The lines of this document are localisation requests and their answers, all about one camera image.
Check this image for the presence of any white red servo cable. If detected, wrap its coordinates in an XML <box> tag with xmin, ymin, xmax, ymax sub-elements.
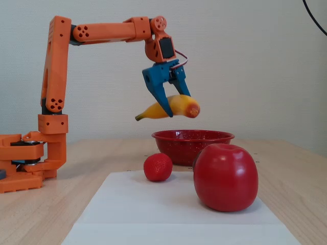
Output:
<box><xmin>170</xmin><ymin>49</ymin><xmax>190</xmax><ymax>71</ymax></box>

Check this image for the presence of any red toy strawberry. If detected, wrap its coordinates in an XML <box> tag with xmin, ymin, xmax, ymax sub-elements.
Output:
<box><xmin>143</xmin><ymin>153</ymin><xmax>174</xmax><ymax>182</ymax></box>

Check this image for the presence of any red toy apple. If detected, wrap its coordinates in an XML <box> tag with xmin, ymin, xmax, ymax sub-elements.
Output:
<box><xmin>193</xmin><ymin>143</ymin><xmax>259</xmax><ymax>212</ymax></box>

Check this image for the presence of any white paper sheet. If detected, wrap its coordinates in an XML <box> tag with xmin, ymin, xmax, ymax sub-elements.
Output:
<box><xmin>83</xmin><ymin>170</ymin><xmax>281</xmax><ymax>225</ymax></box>
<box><xmin>60</xmin><ymin>223</ymin><xmax>302</xmax><ymax>245</ymax></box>

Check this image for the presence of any red speckled bowl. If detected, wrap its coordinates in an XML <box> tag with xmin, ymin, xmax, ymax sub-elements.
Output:
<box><xmin>151</xmin><ymin>129</ymin><xmax>235</xmax><ymax>167</ymax></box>

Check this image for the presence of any black background cable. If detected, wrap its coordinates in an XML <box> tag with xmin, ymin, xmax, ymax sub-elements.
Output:
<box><xmin>302</xmin><ymin>0</ymin><xmax>327</xmax><ymax>36</ymax></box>

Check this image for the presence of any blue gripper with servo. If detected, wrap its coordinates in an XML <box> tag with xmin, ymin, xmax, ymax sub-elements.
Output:
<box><xmin>142</xmin><ymin>59</ymin><xmax>192</xmax><ymax>118</ymax></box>

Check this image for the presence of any yellow toy banana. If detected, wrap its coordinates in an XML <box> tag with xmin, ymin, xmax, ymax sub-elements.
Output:
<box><xmin>134</xmin><ymin>94</ymin><xmax>201</xmax><ymax>122</ymax></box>

